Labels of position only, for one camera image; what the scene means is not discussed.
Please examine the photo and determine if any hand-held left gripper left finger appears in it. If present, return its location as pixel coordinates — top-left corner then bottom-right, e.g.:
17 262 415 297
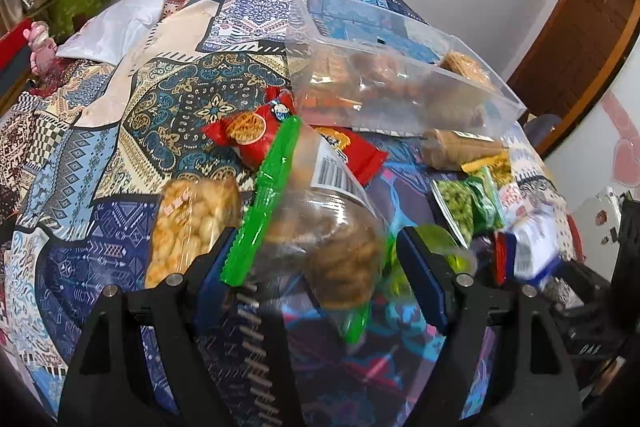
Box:
57 227 303 427

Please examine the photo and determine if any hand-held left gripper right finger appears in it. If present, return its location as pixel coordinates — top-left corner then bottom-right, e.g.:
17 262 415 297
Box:
397 227 586 427

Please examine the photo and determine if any yellow green translucent packet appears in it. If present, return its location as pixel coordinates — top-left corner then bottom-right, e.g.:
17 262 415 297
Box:
390 223 478 303

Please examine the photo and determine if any yellow puffed snack packet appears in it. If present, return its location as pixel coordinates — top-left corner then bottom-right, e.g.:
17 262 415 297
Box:
144 177 242 290

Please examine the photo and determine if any green peas packet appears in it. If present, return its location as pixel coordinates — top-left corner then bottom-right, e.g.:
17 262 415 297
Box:
431 167 507 244

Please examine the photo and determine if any clear cookie bag green zip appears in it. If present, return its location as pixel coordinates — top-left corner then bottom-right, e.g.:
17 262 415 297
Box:
220 116 398 344

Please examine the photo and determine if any blue white snack packet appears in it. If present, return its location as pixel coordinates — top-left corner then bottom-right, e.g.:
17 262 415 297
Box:
492 207 566 285

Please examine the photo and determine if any white and yellow snack packet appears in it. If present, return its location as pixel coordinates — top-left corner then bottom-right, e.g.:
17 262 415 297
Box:
497 184 543 220

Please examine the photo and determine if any red waffle cookie packet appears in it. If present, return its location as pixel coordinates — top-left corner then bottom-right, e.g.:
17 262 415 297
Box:
202 89 389 186

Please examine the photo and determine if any wafer cone packet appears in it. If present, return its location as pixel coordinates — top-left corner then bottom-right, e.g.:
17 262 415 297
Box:
419 128 512 171

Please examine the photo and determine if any clear plastic container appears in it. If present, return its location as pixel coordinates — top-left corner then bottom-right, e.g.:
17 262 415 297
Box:
285 0 528 138

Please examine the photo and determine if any white plastic device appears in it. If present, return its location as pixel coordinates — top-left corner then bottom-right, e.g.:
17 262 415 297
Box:
574 187 622 264

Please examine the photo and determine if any patchwork blanket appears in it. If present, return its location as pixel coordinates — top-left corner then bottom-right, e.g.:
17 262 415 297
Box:
0 0 576 427

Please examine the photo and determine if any grey blue object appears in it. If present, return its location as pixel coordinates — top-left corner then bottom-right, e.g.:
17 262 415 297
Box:
522 114 563 148

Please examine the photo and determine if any brown round snack packet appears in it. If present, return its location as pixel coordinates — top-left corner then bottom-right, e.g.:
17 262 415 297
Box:
350 51 437 108

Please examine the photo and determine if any waffle cone packet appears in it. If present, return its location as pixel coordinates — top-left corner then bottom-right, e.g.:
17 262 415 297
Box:
439 50 494 88

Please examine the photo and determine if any orange cracker packet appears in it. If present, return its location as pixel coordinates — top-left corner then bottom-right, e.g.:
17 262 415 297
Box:
300 52 362 112

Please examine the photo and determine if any white pillow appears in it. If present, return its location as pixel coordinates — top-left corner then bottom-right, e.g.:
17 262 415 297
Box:
56 0 167 66

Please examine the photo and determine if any pink toy figure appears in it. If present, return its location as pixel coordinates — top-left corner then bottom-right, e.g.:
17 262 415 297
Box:
27 21 57 72

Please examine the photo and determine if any wooden door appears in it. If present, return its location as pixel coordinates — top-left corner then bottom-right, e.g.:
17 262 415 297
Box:
507 0 640 142

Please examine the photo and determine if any green box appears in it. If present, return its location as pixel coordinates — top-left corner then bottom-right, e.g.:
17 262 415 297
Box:
47 0 108 40

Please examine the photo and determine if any red box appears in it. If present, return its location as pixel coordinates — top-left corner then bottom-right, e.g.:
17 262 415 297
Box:
0 19 33 72

